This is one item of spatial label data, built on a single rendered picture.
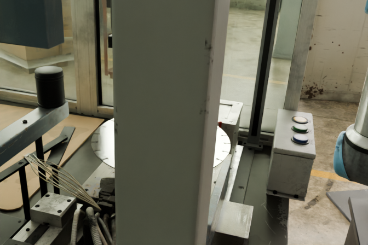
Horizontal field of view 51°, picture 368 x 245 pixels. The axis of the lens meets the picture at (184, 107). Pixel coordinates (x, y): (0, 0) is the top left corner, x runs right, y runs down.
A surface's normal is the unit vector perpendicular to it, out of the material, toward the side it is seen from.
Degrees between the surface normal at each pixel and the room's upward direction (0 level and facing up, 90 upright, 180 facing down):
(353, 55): 92
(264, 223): 0
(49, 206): 0
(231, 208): 0
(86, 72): 90
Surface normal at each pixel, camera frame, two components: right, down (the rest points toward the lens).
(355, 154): -0.78, 0.34
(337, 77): -0.09, 0.39
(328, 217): 0.06, -0.92
